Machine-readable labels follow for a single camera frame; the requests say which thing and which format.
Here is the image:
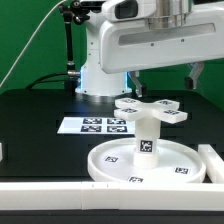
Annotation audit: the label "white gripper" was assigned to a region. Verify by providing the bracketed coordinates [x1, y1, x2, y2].
[99, 2, 224, 98]

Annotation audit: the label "white cross table base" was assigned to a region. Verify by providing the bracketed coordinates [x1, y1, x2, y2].
[114, 98, 188, 124]

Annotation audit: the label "white round table top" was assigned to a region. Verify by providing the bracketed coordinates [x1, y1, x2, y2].
[87, 138, 206, 184]

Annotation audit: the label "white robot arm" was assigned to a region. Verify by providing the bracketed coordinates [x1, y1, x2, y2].
[76, 0, 224, 99]

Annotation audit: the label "white right fence bar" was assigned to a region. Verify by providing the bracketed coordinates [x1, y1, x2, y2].
[198, 144, 224, 184]

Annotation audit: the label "white fence bar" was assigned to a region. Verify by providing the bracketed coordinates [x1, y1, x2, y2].
[198, 144, 224, 184]
[0, 182, 224, 211]

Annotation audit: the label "white marker sheet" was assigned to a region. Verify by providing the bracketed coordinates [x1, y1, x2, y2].
[57, 117, 135, 135]

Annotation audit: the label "white left fence piece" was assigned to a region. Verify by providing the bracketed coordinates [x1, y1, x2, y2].
[0, 142, 3, 162]

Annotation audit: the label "white front fence bar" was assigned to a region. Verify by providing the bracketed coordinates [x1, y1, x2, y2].
[0, 182, 224, 211]

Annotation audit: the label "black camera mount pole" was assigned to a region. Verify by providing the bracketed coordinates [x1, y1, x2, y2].
[59, 0, 90, 95]

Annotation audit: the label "black camera on mount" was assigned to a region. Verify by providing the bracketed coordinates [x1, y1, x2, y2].
[71, 0, 106, 10]

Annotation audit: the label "black cables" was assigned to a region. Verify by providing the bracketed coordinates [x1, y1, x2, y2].
[25, 72, 70, 90]

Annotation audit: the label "white cable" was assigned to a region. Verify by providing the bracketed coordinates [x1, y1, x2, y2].
[0, 0, 68, 90]

